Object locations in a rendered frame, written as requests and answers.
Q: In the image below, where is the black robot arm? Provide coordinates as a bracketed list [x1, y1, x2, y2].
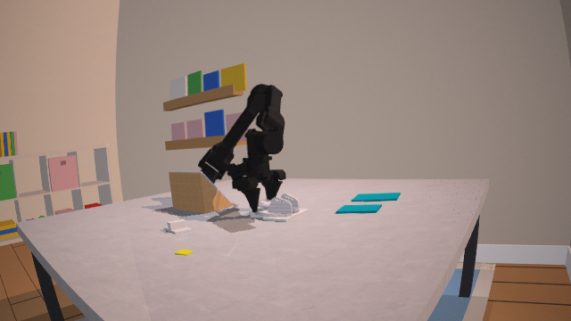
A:
[198, 84, 285, 184]

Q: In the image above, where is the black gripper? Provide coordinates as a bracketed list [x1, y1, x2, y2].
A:
[232, 153, 286, 213]

